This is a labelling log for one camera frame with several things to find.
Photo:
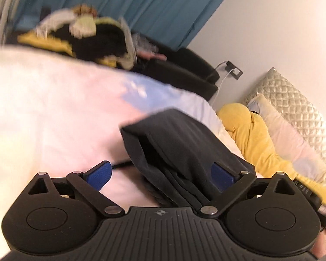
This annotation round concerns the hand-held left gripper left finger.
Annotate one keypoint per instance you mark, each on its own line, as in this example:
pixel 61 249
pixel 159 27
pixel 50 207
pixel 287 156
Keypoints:
pixel 100 175

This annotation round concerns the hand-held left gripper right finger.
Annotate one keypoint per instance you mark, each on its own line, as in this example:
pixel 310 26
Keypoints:
pixel 221 176

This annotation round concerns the yellow fleece blanket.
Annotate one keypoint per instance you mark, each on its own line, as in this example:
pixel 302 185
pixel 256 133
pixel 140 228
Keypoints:
pixel 250 136

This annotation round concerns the pale pillow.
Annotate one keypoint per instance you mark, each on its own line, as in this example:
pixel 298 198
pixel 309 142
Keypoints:
pixel 282 130

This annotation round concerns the pink and white bed blanket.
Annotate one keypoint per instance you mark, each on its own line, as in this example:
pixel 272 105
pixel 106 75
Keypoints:
pixel 57 100

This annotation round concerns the quilted cream pillow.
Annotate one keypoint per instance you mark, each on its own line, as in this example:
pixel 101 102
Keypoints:
pixel 293 98

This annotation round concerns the black sofa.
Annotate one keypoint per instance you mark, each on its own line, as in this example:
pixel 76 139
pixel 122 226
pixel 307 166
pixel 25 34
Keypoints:
pixel 184 70

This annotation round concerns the pink small garment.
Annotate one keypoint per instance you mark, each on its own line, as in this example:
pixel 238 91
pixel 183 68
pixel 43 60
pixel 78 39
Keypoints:
pixel 152 55

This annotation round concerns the black fleece garment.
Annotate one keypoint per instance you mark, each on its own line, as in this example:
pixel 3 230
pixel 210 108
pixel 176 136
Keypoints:
pixel 97 43

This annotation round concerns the yellow cloth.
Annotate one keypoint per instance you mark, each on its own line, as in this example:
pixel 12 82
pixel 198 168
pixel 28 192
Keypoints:
pixel 46 42

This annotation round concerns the pale green garment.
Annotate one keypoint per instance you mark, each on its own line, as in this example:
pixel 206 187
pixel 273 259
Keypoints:
pixel 84 27

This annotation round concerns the white garment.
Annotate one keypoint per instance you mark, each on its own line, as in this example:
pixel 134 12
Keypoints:
pixel 55 21

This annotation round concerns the brown plush item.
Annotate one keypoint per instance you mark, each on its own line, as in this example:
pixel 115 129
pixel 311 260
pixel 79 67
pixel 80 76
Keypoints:
pixel 84 9

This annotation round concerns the wide blue curtain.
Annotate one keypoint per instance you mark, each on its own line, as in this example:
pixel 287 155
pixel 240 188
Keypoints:
pixel 152 8

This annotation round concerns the dark wall outlet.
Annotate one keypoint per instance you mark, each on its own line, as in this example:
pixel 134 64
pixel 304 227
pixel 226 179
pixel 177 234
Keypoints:
pixel 235 70

